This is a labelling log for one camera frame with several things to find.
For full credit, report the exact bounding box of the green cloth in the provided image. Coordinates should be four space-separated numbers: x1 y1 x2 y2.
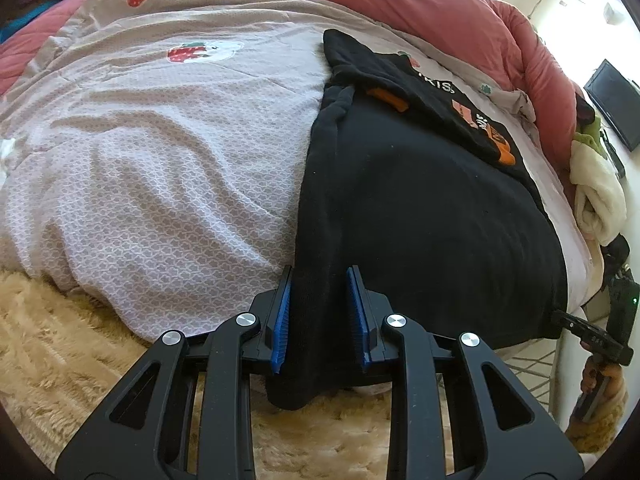
572 115 603 153

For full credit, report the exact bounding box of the dark cloth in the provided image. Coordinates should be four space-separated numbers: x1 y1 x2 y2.
575 92 598 126

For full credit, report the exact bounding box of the beige printed quilt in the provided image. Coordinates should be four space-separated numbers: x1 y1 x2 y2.
0 0 596 346

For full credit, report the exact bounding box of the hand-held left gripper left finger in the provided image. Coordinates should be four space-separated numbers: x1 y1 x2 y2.
55 265 293 480

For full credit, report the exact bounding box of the black wall television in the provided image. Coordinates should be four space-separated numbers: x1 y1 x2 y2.
583 59 640 153

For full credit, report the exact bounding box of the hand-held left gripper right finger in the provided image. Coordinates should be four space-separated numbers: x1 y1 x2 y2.
346 265 586 480

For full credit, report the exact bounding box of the cream fluffy rug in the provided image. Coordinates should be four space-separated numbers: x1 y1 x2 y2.
0 270 566 480

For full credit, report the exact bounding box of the pink duvet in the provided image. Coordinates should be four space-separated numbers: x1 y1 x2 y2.
277 0 588 161

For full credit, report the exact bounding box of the black sweater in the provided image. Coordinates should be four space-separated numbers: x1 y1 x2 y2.
267 28 569 411

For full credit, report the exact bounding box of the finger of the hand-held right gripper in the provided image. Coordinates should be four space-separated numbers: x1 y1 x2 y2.
550 310 591 333

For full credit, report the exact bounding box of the pink quilted blanket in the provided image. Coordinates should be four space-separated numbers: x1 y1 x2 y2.
0 0 86 96

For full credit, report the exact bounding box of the cream fleece blanket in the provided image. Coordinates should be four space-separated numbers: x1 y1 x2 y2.
570 140 628 247

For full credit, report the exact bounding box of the person's right hand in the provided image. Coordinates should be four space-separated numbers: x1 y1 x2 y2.
580 345 628 411

